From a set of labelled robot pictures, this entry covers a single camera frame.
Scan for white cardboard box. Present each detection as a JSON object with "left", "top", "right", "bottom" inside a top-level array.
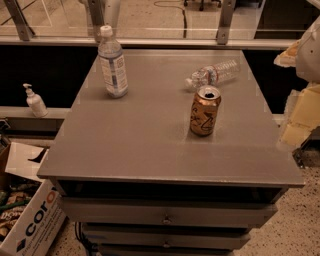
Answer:
[{"left": 0, "top": 142, "right": 66, "bottom": 256}]

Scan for white pump dispenser bottle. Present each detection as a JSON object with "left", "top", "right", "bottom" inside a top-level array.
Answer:
[{"left": 23, "top": 83, "right": 48, "bottom": 118}]

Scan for black cables under cabinet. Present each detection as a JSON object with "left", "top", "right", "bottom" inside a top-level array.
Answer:
[{"left": 74, "top": 221, "right": 101, "bottom": 256}]

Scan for grey drawer cabinet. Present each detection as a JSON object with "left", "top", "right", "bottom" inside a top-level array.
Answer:
[{"left": 39, "top": 50, "right": 303, "bottom": 256}]

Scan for gold soda can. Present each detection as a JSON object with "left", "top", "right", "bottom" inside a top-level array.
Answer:
[{"left": 190, "top": 85, "right": 222, "bottom": 136}]

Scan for blue label plastic bottle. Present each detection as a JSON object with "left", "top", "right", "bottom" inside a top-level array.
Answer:
[{"left": 98, "top": 25, "right": 128, "bottom": 98}]

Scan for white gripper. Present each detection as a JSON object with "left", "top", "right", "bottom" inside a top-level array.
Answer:
[{"left": 274, "top": 16, "right": 320, "bottom": 151}]

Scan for clear crushed water bottle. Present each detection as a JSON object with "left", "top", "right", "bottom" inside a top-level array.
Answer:
[{"left": 185, "top": 59, "right": 240, "bottom": 91}]

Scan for snack bags in box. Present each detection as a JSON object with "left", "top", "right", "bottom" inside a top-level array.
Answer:
[{"left": 0, "top": 182, "right": 40, "bottom": 241}]

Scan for metal railing frame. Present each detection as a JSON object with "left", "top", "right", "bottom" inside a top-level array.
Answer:
[{"left": 0, "top": 0, "right": 295, "bottom": 49}]

